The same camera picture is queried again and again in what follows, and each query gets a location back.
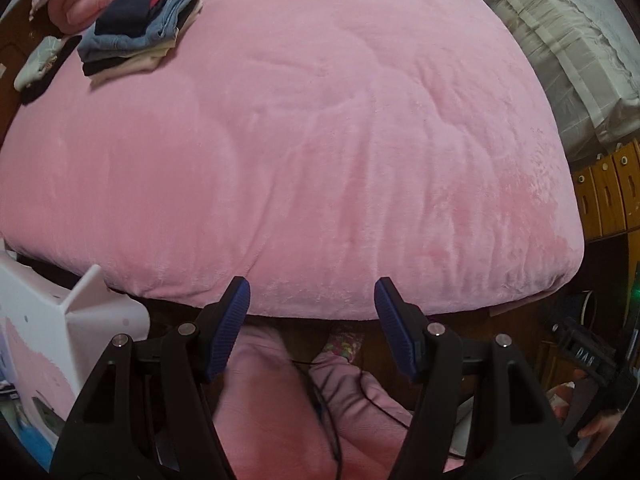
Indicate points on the pink plush blanket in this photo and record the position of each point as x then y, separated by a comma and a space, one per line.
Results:
310, 150

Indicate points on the folded black cloth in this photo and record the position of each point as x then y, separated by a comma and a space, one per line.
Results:
102, 66

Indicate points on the red and navy jacket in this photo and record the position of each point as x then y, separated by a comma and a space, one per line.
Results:
127, 10

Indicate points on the white and black socks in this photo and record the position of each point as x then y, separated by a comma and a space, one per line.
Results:
55, 72

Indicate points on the stack of folded clothes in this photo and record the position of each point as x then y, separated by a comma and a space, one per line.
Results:
172, 15

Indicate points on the floral slipper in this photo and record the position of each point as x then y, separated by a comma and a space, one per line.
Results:
342, 345

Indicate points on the person's pink pants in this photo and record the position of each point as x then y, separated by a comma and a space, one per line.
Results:
270, 410

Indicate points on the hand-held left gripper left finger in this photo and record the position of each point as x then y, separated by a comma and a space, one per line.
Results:
231, 327

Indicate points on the folded cream cloth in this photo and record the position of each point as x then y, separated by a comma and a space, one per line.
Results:
145, 62

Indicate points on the yellow wooden drawer cabinet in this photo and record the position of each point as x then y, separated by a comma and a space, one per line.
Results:
607, 195

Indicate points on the small white printed cloth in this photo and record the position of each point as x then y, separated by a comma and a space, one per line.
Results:
37, 62

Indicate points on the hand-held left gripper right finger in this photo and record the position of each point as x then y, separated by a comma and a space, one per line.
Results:
394, 327

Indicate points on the white curtain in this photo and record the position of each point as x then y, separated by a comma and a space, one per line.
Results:
565, 25

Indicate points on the person's right hand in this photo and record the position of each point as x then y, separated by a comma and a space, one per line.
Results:
602, 425

